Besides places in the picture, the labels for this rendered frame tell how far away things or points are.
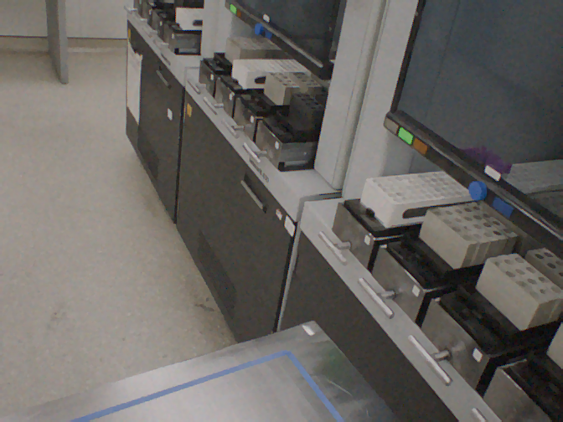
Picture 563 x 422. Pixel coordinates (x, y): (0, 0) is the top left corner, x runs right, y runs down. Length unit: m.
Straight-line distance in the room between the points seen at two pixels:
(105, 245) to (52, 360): 0.60
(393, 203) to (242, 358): 0.46
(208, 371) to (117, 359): 1.17
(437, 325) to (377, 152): 0.39
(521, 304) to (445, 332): 0.12
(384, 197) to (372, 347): 0.29
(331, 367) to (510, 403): 0.27
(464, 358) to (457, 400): 0.08
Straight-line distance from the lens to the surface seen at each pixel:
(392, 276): 1.06
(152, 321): 2.03
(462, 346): 0.96
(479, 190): 0.95
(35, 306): 2.12
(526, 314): 0.96
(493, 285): 0.99
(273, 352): 0.79
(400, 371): 1.10
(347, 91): 1.29
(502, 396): 0.93
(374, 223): 1.11
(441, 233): 1.06
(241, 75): 1.67
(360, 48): 1.26
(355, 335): 1.20
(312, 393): 0.76
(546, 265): 1.04
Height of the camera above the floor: 1.37
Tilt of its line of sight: 31 degrees down
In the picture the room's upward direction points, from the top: 10 degrees clockwise
